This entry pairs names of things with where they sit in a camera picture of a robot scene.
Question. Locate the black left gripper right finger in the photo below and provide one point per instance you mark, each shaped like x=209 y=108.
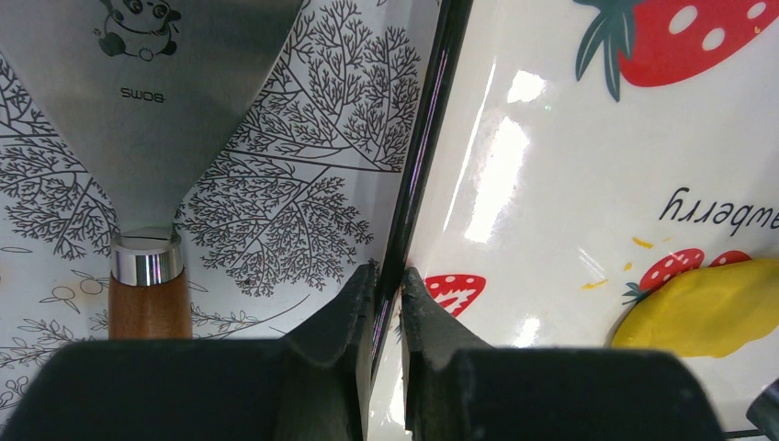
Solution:
x=458 y=387

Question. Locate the floral tablecloth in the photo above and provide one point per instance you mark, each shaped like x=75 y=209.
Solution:
x=302 y=193

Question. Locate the yellow dough piece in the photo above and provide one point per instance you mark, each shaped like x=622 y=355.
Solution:
x=710 y=312

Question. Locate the metal scraper wooden handle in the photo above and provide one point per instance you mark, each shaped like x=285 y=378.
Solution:
x=146 y=94

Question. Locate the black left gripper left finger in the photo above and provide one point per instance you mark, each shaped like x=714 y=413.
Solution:
x=311 y=384

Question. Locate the strawberry print rectangular tray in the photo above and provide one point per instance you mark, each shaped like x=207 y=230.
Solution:
x=588 y=151

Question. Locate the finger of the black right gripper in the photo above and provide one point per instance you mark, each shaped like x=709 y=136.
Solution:
x=763 y=412

